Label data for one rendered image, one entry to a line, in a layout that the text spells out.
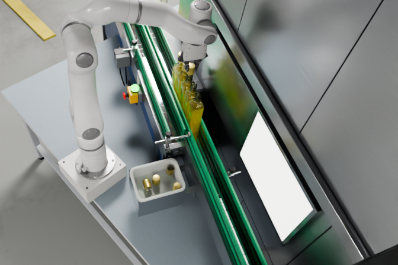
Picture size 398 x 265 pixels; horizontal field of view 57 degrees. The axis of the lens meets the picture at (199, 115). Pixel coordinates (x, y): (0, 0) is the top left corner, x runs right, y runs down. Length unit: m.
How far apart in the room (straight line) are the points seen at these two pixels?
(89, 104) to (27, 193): 1.49
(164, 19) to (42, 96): 1.20
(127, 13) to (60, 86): 1.18
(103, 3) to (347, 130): 0.82
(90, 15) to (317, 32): 0.70
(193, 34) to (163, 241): 1.00
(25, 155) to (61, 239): 0.72
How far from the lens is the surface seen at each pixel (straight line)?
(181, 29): 1.33
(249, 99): 1.42
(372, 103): 0.96
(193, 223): 1.89
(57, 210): 2.77
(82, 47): 1.27
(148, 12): 1.31
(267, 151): 1.39
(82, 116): 1.51
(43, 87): 2.39
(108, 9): 1.26
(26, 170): 2.97
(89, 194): 1.86
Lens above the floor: 2.51
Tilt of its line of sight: 52 degrees down
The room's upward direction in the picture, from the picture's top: 13 degrees clockwise
